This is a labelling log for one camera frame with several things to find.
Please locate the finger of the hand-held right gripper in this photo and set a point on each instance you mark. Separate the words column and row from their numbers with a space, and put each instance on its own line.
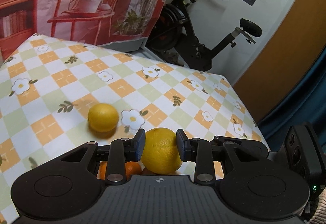
column 252, row 147

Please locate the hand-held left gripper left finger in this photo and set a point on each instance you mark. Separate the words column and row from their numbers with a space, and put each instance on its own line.
column 140, row 145

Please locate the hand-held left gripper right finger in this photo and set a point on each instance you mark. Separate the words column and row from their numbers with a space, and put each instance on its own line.
column 180, row 145

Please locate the yellow lemon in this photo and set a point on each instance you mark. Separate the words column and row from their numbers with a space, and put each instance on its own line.
column 160, row 152
column 103, row 117

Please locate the small orange tangerine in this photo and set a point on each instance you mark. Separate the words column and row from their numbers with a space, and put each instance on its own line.
column 132, row 169
column 103, row 170

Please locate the dark blue curtain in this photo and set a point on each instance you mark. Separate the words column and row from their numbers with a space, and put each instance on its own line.
column 305, row 101

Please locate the orange wooden door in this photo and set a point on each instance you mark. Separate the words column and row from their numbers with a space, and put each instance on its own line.
column 287, row 60

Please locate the checked floral tablecloth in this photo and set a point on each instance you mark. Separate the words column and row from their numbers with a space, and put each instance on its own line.
column 76, row 73

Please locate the black exercise bike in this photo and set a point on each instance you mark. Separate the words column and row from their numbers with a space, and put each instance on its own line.
column 193, row 43

